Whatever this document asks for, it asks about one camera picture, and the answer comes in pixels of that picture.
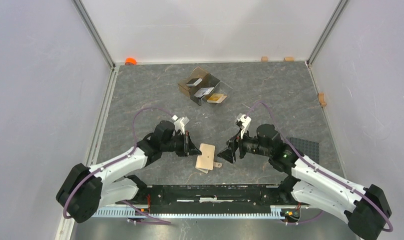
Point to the beige leather card holder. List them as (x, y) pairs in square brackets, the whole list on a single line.
[(205, 162)]

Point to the small wooden block right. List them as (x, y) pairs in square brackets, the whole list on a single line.
[(289, 59)]

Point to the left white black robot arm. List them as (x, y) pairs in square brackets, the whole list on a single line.
[(88, 188)]

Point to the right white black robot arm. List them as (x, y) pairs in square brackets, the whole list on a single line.
[(365, 210)]

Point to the small wooden block left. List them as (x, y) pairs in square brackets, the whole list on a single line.
[(264, 59)]

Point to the dark grey studded baseplate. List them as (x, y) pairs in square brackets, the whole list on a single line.
[(307, 147)]

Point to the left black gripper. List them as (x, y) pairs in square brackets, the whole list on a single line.
[(189, 148)]

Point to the small wooden block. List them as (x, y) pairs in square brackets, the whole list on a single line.
[(264, 59), (289, 59)]

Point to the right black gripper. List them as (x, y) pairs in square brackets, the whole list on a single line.
[(228, 154)]

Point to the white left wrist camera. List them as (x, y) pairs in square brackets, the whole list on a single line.
[(180, 123)]

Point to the orange round cap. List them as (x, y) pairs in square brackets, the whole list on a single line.
[(130, 61)]

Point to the gold VIP card stack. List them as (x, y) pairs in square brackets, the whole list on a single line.
[(216, 98)]

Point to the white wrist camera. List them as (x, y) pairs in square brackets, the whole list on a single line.
[(243, 122), (180, 123)]

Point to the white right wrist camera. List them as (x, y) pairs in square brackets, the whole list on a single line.
[(243, 122)]

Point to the curved wooden block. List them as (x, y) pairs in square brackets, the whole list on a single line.
[(321, 99)]

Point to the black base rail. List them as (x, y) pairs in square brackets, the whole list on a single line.
[(211, 199)]

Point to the black and white card stack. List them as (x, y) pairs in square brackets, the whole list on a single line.
[(194, 82)]

